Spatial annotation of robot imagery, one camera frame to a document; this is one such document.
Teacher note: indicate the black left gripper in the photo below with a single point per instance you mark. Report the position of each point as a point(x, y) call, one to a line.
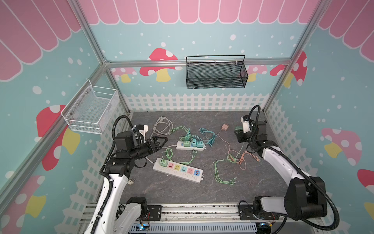
point(156, 144)

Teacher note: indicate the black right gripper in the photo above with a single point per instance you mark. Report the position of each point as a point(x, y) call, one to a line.
point(241, 135)

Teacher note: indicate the small white blue power strip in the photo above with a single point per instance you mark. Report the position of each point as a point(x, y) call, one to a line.
point(180, 146)

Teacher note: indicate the pink plug adapter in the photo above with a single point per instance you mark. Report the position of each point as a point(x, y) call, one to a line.
point(223, 128)

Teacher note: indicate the teal plug adapter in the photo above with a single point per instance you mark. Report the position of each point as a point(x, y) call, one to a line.
point(200, 144)
point(194, 143)

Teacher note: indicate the large white colourful power strip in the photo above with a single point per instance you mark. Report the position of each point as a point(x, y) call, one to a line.
point(180, 171)

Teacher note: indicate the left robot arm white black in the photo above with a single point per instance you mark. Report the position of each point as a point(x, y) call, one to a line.
point(129, 144)

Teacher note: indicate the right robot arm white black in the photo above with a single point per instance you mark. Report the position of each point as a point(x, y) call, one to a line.
point(306, 199)

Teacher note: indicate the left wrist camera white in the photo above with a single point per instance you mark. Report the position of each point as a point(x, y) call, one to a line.
point(140, 128)

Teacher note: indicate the black wire mesh basket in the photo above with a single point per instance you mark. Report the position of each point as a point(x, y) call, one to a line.
point(216, 71)

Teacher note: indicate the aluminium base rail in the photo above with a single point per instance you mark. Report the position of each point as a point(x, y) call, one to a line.
point(194, 212)

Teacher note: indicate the white wire mesh basket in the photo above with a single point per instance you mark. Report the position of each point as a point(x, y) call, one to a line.
point(91, 109)

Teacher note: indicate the grey slotted cable duct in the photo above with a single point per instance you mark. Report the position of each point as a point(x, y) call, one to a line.
point(195, 228)

